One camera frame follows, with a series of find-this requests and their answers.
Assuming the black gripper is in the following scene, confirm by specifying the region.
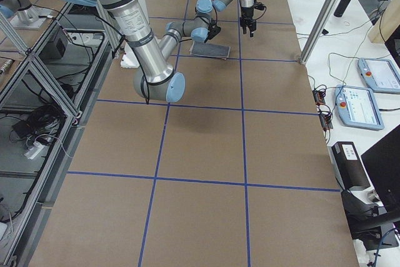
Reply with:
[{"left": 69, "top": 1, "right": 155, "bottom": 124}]
[
  {"left": 239, "top": 0, "right": 266, "bottom": 38},
  {"left": 204, "top": 22, "right": 221, "bottom": 43}
]

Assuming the pink towel with white trim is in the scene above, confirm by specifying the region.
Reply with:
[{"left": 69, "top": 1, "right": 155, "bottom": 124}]
[{"left": 190, "top": 42, "right": 231, "bottom": 59}]

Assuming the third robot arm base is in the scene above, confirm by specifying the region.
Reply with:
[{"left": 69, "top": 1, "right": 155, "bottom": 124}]
[{"left": 1, "top": 0, "right": 52, "bottom": 30}]

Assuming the small circuit board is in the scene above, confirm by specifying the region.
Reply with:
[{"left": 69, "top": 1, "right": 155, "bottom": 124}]
[{"left": 312, "top": 89, "right": 326, "bottom": 106}]

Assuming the black water bottle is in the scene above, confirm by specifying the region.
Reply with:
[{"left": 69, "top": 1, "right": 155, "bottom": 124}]
[{"left": 333, "top": 0, "right": 351, "bottom": 18}]

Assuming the near teach pendant tablet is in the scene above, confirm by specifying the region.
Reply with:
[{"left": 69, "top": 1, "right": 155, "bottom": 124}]
[{"left": 334, "top": 85, "right": 384, "bottom": 131}]

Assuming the teach pendant tablet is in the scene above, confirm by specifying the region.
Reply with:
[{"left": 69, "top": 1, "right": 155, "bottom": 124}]
[
  {"left": 357, "top": 58, "right": 399, "bottom": 94},
  {"left": 334, "top": 85, "right": 384, "bottom": 131}
]

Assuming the far teach pendant tablet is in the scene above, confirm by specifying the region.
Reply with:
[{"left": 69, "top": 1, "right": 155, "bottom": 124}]
[{"left": 357, "top": 58, "right": 399, "bottom": 94}]

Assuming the black power adapter box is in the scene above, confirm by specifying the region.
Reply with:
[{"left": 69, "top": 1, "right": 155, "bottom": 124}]
[{"left": 39, "top": 26, "right": 68, "bottom": 60}]

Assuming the black box with label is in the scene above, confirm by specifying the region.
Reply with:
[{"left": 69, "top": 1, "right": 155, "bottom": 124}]
[{"left": 331, "top": 141, "right": 371, "bottom": 191}]

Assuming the black monitor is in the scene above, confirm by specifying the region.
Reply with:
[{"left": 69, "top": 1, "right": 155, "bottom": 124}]
[{"left": 361, "top": 126, "right": 399, "bottom": 209}]

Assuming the white power strip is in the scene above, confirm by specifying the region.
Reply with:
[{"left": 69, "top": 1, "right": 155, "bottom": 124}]
[{"left": 24, "top": 141, "right": 44, "bottom": 159}]

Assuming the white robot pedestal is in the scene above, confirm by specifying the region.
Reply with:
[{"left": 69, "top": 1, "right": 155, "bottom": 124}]
[{"left": 121, "top": 41, "right": 139, "bottom": 69}]

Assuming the aluminium frame post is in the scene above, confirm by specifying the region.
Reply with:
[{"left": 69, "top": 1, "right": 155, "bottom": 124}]
[{"left": 299, "top": 0, "right": 339, "bottom": 65}]

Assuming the aluminium frame rail structure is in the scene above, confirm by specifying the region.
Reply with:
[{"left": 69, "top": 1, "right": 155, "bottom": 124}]
[{"left": 1, "top": 4, "right": 119, "bottom": 266}]

